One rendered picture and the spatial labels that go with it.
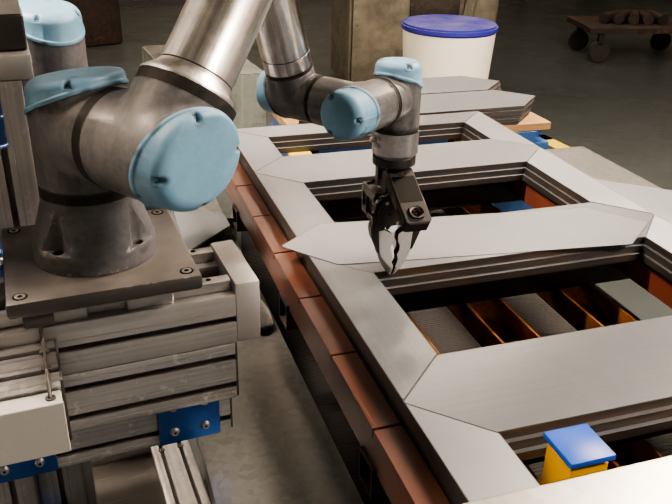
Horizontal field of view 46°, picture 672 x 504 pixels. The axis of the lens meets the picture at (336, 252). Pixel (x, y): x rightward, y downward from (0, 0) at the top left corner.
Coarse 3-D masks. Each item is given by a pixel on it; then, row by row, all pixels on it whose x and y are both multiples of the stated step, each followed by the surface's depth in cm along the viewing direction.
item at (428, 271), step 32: (448, 128) 217; (320, 192) 175; (352, 192) 177; (544, 192) 181; (480, 256) 142; (512, 256) 144; (544, 256) 146; (576, 256) 147; (608, 256) 150; (640, 256) 151; (320, 288) 136; (416, 288) 138; (384, 384) 109; (608, 416) 103; (640, 416) 104; (512, 448) 99; (544, 448) 100; (448, 480) 92
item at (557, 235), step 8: (520, 216) 159; (528, 216) 159; (536, 216) 159; (544, 216) 159; (552, 216) 159; (528, 224) 155; (536, 224) 156; (544, 224) 156; (552, 224) 156; (560, 224) 156; (536, 232) 152; (544, 232) 152; (552, 232) 152; (560, 232) 152; (568, 232) 152; (544, 240) 149; (552, 240) 149; (560, 240) 149; (568, 240) 149; (576, 240) 149; (552, 248) 146; (560, 248) 146; (568, 248) 146
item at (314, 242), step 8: (320, 224) 153; (304, 232) 149; (312, 232) 150; (320, 232) 150; (296, 240) 146; (304, 240) 146; (312, 240) 146; (320, 240) 146; (328, 240) 146; (304, 248) 143; (312, 248) 143; (320, 248) 143; (328, 248) 143; (312, 256) 140; (320, 256) 140; (328, 256) 140
